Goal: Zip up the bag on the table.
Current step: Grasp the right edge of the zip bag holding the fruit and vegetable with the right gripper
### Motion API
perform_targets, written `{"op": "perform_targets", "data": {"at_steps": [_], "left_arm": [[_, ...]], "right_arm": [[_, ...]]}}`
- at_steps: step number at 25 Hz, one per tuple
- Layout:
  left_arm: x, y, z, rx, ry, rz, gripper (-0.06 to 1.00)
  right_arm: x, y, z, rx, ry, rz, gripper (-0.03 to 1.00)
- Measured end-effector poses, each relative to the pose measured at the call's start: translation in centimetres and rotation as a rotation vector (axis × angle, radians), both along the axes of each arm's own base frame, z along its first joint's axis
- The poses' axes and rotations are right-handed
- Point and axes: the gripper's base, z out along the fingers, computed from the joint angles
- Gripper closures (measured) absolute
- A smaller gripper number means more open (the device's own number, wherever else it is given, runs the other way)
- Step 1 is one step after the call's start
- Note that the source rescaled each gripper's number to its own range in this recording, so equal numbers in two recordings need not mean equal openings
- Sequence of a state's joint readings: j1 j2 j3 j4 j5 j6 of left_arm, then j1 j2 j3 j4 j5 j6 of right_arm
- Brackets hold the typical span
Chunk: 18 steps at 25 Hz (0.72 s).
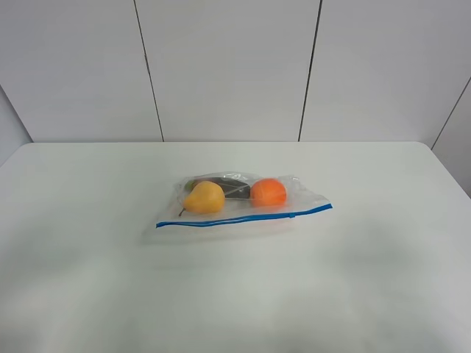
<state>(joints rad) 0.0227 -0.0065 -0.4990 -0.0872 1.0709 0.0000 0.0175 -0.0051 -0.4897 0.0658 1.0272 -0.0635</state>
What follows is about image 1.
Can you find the clear zip bag blue zipper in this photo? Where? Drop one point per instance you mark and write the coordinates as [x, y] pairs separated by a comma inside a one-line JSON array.
[[238, 219]]

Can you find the orange fruit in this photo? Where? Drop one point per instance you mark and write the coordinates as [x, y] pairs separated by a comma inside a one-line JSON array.
[[268, 192]]

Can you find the yellow pear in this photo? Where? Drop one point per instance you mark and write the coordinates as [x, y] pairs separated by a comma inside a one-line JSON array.
[[205, 198]]

